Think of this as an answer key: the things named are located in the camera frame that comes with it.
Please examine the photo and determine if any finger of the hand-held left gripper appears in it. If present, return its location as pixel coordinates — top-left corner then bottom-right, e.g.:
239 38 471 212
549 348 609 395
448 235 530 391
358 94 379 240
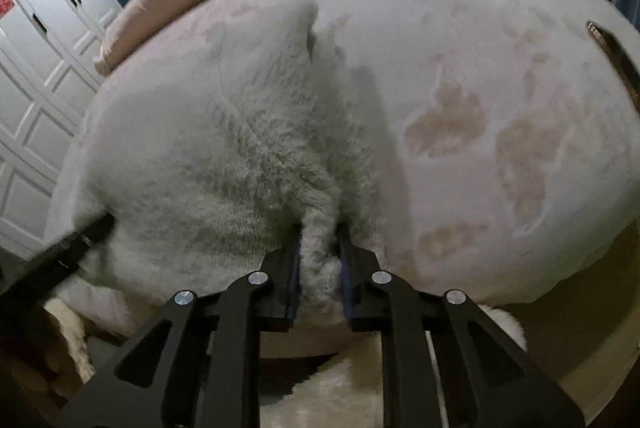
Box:
0 213 117 314

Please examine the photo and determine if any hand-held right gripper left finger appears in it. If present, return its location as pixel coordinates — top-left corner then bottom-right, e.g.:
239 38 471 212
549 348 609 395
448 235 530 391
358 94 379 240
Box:
57 223 304 428

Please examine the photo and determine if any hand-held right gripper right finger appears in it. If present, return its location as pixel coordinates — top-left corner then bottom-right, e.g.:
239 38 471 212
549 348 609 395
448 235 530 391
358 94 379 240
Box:
337 223 586 428

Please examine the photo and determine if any beige sweater with black hearts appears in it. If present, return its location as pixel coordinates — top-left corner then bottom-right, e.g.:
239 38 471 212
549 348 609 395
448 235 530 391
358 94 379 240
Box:
45 0 401 324

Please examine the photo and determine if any white fluffy rug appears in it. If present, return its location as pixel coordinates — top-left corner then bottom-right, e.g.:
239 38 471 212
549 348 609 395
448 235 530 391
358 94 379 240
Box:
42 298 528 428

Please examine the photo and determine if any white panelled wardrobe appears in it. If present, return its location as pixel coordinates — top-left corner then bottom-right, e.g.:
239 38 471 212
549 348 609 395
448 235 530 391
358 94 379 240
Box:
0 0 123 259

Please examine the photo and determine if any dark flat object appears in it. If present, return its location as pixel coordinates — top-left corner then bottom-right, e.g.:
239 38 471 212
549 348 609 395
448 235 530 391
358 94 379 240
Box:
586 21 640 111

